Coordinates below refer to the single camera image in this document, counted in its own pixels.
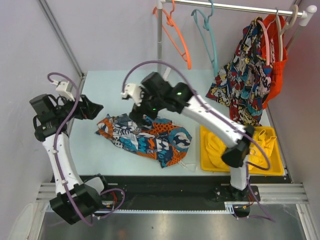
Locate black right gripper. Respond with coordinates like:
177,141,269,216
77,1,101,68
129,86,165,130

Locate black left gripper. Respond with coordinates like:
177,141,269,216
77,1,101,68
54,92,104,122

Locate orange blue patterned shorts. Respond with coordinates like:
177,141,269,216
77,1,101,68
95,113,197,172

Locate teal plastic hanger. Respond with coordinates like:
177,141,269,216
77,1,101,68
191,0,219,78

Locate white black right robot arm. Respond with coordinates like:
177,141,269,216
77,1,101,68
122,72,254,201

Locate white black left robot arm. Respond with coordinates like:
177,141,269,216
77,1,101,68
29,94,116,225

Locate orange plastic hanger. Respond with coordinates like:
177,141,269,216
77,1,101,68
152,0,192,70

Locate comic print shorts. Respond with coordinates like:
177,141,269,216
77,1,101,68
206,17,273,126

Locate pink plastic hanger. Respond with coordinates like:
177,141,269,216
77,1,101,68
256,19,271,66

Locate red orange shorts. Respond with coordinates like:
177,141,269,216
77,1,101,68
261,15,287,110

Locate beige plastic hanger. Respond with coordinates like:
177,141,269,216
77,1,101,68
275,4,299,62

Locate black mounting plate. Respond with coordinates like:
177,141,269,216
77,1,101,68
51,174,293,211

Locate yellow cloth in bin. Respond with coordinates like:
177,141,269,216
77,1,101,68
204,126,278,175

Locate yellow plastic bin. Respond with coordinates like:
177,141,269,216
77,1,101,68
200,126,285,176

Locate white metal clothes rack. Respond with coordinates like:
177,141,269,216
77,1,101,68
144,0,318,91

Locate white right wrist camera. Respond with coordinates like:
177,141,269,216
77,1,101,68
121,83,145,107

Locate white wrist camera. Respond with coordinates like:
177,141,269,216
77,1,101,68
121,83,145,107
52,80,75,102

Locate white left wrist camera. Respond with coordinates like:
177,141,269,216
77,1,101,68
52,80,75,102

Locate red black wires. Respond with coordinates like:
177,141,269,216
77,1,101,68
99,191,119,209

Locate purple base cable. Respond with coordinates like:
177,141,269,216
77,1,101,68
82,187,126,227

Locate white perforated cable tray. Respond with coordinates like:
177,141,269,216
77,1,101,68
92,201,253,218

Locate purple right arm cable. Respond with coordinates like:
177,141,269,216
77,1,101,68
120,60,272,171

